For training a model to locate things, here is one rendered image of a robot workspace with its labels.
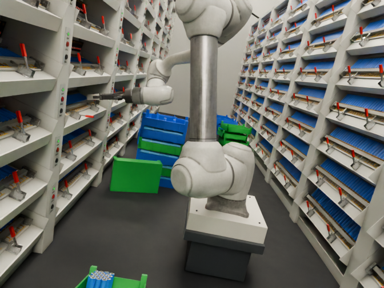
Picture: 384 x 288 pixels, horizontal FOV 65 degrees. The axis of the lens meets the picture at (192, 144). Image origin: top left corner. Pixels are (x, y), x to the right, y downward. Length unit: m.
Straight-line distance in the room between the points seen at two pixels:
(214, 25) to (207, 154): 0.45
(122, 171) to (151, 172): 0.18
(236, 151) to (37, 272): 0.85
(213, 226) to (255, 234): 0.17
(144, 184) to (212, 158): 0.95
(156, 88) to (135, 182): 0.65
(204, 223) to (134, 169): 0.80
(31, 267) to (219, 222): 0.71
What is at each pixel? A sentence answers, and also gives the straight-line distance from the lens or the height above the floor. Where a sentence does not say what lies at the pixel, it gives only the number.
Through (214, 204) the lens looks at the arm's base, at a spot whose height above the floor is 0.29.
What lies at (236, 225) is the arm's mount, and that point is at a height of 0.26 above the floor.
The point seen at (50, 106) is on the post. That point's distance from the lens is 1.16.
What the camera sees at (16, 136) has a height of 0.51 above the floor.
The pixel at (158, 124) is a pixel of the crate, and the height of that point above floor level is 0.42.
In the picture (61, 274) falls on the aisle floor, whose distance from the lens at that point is 1.29.
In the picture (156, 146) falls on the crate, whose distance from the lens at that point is 2.01.
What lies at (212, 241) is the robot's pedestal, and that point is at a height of 0.18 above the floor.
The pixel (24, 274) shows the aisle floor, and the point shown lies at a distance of 1.30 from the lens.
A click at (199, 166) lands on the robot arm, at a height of 0.49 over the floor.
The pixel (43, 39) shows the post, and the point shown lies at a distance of 1.16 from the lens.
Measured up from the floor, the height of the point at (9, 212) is 0.30.
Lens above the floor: 0.79
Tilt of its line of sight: 13 degrees down
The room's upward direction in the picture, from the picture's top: 11 degrees clockwise
